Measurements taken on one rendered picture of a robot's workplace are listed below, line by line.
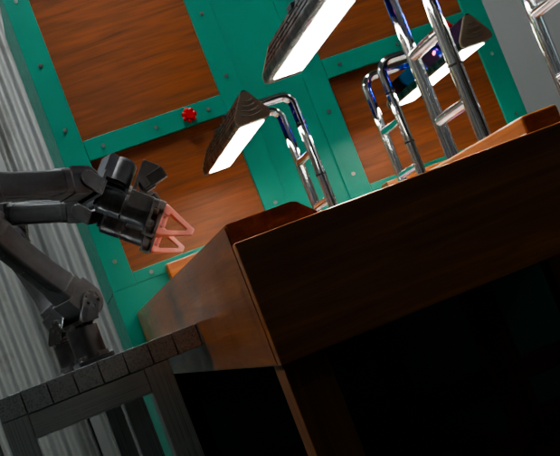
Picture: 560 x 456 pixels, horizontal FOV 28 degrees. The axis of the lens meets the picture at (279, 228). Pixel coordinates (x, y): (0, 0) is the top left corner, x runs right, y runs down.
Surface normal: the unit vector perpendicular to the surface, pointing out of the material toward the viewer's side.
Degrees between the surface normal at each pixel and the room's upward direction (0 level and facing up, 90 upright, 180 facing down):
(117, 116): 90
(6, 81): 90
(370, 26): 90
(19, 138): 90
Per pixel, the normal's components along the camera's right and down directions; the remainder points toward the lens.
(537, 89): 0.23, -0.15
